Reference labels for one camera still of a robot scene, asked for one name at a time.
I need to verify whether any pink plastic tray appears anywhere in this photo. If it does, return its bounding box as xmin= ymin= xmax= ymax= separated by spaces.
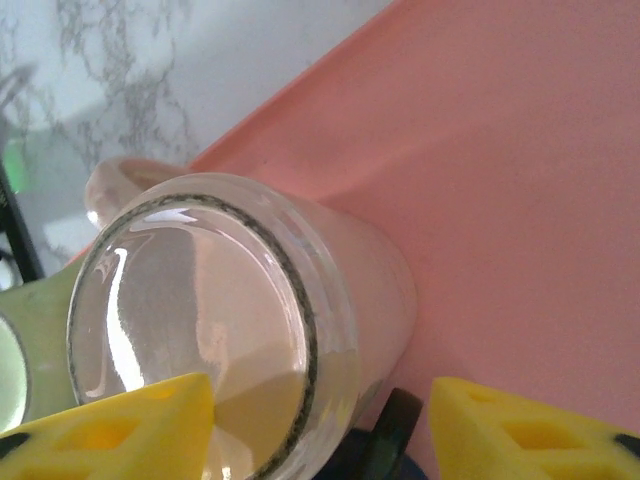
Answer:
xmin=64 ymin=0 xmax=640 ymax=480

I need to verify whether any pale pink round mug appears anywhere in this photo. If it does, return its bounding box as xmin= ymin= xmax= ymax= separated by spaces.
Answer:
xmin=67 ymin=154 xmax=419 ymax=480

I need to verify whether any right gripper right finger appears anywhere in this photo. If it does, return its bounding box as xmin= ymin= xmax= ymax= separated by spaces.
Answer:
xmin=428 ymin=375 xmax=640 ymax=480

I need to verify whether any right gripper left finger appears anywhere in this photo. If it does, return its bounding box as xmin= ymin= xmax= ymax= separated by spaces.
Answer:
xmin=0 ymin=372 xmax=216 ymax=480

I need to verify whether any light green mug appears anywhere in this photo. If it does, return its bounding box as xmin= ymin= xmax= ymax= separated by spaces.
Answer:
xmin=0 ymin=259 xmax=89 ymax=436

